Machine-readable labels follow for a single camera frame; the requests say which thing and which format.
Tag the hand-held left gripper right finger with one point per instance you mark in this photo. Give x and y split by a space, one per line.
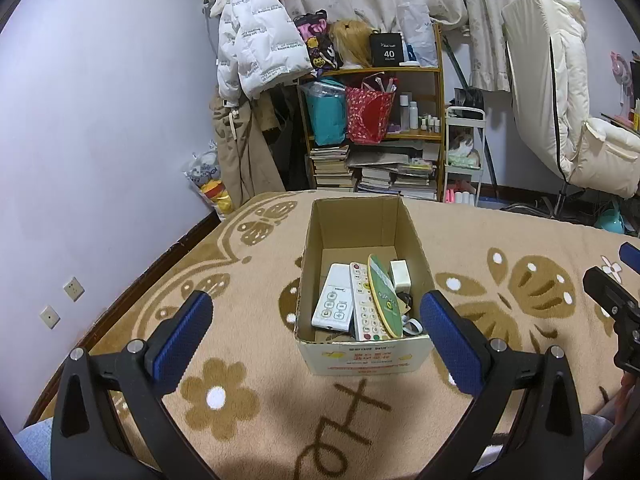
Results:
450 345

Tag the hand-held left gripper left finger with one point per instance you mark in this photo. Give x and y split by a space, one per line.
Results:
182 340

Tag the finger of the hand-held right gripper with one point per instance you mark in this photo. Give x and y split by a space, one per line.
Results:
631 254
607 287

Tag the light blue power bank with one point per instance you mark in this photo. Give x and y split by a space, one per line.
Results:
412 329

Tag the green oval board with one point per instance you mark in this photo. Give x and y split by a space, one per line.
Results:
385 295

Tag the white charger block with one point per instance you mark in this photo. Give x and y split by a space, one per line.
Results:
400 275

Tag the cardboard box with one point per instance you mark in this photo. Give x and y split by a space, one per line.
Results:
360 360

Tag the white remote with coloured buttons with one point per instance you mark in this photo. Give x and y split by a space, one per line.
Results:
365 305

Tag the white air conditioner remote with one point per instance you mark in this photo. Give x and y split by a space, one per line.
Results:
332 300

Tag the person's right forearm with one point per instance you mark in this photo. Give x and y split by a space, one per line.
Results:
627 400

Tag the teal plastic container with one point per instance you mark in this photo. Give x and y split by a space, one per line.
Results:
610 220

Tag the person's right leg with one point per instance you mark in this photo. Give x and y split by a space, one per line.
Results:
597 435

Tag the person's leg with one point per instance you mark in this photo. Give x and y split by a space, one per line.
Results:
35 450
597 435

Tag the beige printed blanket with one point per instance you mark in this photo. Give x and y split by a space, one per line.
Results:
500 240

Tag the pink and white tubes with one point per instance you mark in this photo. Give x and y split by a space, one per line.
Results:
460 196

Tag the bag of plush toys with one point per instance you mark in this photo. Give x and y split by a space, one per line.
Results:
210 180

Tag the pink desk fan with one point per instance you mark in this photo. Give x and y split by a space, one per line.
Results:
622 75

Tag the person's left leg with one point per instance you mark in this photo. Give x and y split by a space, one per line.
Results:
35 450

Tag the pale green packet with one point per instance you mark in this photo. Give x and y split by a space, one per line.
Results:
462 160

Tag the beige trench coat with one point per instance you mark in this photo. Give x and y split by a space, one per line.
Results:
240 160

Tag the stack of books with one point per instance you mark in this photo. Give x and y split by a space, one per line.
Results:
330 165

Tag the white trolley cart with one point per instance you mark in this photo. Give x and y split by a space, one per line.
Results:
465 112

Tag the wooden shelf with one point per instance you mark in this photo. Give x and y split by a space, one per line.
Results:
440 110

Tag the tall clear bottle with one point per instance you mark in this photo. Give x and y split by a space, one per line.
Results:
404 112

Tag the red gift bag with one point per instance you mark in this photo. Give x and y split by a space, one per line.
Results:
367 115

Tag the teal bag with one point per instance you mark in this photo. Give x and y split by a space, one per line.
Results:
325 120

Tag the black box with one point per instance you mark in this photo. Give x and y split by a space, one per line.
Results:
387 50

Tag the white plastic bag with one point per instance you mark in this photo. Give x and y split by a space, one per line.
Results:
417 30

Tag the white puffer jacket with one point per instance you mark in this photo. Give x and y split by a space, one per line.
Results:
255 35

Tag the blond wig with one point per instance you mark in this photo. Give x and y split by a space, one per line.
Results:
350 42

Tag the colourful tote bag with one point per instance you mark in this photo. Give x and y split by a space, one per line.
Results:
317 40

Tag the beige wall socket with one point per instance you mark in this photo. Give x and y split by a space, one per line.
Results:
50 317
73 288

